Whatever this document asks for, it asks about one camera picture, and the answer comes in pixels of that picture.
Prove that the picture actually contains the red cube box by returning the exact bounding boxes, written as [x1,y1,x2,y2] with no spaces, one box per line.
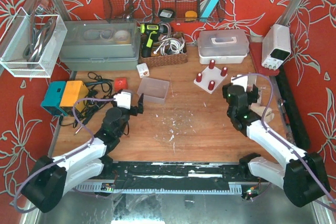
[114,77,128,92]

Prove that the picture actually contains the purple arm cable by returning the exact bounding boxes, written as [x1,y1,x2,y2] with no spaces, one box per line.
[13,97,116,213]
[230,73,336,211]

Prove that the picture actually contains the black tangled cables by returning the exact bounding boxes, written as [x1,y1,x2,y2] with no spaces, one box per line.
[58,71,116,130]

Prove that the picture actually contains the orange soldering station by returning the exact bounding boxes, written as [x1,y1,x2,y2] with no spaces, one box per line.
[60,80,89,116]

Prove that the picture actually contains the white coiled cable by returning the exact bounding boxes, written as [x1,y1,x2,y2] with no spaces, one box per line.
[153,37,186,56]

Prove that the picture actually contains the green black cordless drill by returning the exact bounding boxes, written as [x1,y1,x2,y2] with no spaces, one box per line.
[140,23,169,58]

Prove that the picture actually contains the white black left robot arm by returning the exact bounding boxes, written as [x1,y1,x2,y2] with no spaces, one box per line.
[18,91,144,213]

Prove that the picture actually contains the yellow tape measure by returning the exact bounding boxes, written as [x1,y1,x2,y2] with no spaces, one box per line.
[185,10,198,23]

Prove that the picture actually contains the clear acrylic wall box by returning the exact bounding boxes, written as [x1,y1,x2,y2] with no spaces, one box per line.
[1,8,67,78]

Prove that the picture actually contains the grey metal plate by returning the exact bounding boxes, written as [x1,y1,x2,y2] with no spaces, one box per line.
[247,74,257,89]

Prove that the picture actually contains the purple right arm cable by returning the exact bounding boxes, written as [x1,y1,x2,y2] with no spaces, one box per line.
[230,73,336,211]

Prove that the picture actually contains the teal box device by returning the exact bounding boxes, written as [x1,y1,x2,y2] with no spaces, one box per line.
[40,81,67,116]

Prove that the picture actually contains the grey slotted cable duct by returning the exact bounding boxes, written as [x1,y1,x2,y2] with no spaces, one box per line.
[73,180,243,196]

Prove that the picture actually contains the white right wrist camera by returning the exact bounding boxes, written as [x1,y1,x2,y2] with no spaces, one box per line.
[231,74,248,91]

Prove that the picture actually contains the grey coiled hose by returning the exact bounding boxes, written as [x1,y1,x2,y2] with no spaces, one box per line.
[23,11,57,68]

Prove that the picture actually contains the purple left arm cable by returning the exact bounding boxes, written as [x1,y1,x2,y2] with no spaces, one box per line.
[13,97,116,213]

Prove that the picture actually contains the white power adapter cube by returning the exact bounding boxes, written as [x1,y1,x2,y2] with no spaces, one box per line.
[136,63,150,78]

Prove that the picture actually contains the grey plastic storage box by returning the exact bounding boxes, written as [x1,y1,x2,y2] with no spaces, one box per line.
[59,20,141,71]

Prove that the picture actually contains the white bench power supply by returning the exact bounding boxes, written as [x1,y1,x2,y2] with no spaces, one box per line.
[261,24,291,71]

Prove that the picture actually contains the black wire wall basket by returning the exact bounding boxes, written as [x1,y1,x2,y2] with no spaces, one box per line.
[102,0,226,24]

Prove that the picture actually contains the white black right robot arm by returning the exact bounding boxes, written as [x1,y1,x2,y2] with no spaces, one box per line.
[222,83,331,207]

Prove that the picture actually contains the brown wicker basket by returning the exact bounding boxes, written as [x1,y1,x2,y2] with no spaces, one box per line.
[140,32,188,68]

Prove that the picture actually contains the white clear lidded case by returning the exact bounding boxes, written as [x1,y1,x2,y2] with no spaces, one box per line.
[197,29,249,65]

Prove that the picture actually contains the white peg base plate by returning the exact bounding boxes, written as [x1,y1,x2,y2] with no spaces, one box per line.
[193,67,227,94]

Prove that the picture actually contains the clear plastic spring tray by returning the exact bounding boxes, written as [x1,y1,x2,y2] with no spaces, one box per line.
[137,77,170,104]

